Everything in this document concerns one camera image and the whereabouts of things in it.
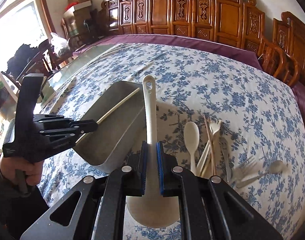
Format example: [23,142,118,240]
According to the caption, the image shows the person's left hand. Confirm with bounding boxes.
[0,153,44,186]

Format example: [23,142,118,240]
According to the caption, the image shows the cardboard boxes stack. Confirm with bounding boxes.
[61,0,98,43]

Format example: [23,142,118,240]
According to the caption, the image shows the steel fork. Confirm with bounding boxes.
[232,156,257,182]

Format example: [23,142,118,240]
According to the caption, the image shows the white plastic spoon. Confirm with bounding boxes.
[183,121,200,175]

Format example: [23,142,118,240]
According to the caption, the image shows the wooden armchair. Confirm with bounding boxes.
[258,36,300,88]

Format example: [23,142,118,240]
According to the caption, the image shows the carved wooden bench back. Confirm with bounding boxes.
[98,0,265,53]

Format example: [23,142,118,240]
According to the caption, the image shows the small steel spoon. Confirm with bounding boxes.
[236,160,284,189]

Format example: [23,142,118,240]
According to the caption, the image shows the dark brown wooden chopstick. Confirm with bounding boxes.
[203,114,216,176]

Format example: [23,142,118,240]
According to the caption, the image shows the large white ladle spoon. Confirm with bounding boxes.
[127,75,180,228]

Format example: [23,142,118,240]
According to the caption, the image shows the grey metal utensil tray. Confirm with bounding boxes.
[73,81,146,173]

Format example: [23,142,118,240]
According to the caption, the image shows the light bamboo chopstick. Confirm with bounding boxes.
[96,88,141,125]
[196,140,210,177]

